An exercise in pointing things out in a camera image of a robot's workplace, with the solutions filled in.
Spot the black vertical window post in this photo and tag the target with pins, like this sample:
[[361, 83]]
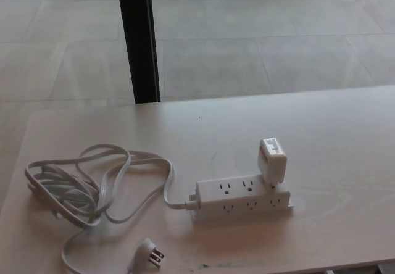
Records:
[[139, 39]]

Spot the white power strip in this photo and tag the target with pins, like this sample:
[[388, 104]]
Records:
[[237, 198]]

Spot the white angled wall plug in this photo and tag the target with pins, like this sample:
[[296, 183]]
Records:
[[147, 252]]

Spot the white charger plug adapter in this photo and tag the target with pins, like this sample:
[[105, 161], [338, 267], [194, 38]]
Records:
[[271, 163]]

